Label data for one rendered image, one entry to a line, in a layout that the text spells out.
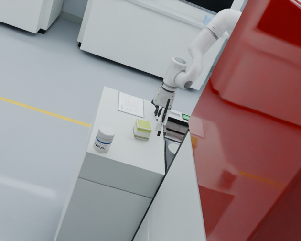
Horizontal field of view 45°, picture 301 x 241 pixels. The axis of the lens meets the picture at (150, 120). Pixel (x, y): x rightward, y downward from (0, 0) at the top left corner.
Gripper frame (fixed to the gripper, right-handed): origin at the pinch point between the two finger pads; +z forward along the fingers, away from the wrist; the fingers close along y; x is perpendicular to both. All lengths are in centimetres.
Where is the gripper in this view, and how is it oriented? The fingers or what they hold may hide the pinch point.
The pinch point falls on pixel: (158, 112)
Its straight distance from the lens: 196.2
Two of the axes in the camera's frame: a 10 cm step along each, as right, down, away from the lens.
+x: 0.1, -5.2, 8.6
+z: -3.4, 8.0, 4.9
